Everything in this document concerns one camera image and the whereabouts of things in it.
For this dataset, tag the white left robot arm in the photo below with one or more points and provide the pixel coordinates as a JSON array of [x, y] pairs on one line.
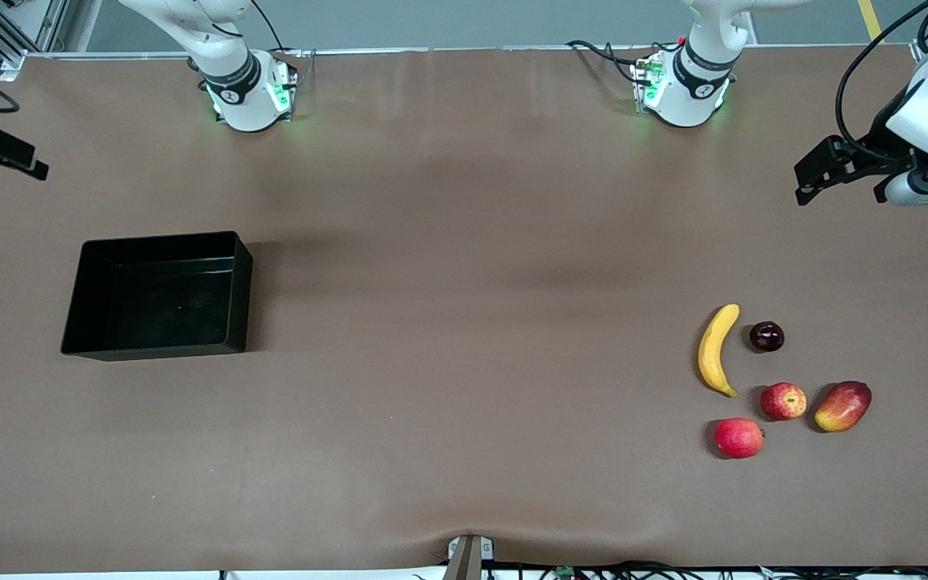
[[689, 93]]

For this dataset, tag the red pomegranate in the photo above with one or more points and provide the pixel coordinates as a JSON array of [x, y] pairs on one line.
[[738, 438]]

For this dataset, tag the dark purple plum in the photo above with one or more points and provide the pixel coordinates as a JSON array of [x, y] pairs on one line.
[[766, 337]]

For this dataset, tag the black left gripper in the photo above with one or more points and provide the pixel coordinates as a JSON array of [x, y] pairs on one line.
[[876, 148]]

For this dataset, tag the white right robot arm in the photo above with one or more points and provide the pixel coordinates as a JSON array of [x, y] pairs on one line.
[[242, 101]]

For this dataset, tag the red yellow mango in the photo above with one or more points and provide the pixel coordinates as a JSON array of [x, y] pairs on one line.
[[843, 407]]

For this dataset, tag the yellow banana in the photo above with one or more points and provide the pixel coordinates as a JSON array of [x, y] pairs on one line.
[[714, 346]]

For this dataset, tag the black plastic box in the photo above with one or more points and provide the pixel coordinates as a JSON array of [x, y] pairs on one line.
[[158, 298]]

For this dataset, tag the yellow floor tape strip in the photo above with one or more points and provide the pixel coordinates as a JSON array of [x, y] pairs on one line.
[[869, 20]]

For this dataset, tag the red yellow apple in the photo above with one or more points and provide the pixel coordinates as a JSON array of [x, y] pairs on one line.
[[783, 401]]

